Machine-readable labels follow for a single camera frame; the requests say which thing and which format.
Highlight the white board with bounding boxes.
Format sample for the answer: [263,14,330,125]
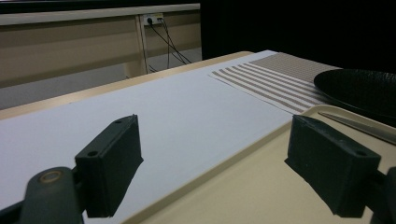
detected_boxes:
[0,49,293,224]

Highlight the steel table knife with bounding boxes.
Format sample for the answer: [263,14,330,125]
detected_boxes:
[318,111,396,146]

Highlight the striped placemat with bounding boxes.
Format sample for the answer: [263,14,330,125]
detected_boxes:
[208,51,340,115]

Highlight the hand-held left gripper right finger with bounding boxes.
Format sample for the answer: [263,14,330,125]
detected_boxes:
[284,114,382,218]

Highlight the black round plate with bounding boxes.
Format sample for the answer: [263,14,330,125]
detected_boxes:
[313,68,396,127]

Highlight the wooden table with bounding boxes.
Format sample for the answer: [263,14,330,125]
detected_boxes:
[0,50,254,120]

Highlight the white power socket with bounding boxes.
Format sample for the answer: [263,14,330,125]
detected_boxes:
[143,12,164,26]

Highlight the black cable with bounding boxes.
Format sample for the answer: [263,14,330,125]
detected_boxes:
[148,20,193,65]
[160,18,172,70]

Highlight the beige desk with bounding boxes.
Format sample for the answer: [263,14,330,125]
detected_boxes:
[0,3,202,89]

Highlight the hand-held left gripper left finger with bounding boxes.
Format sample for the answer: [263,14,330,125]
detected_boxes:
[74,114,145,218]

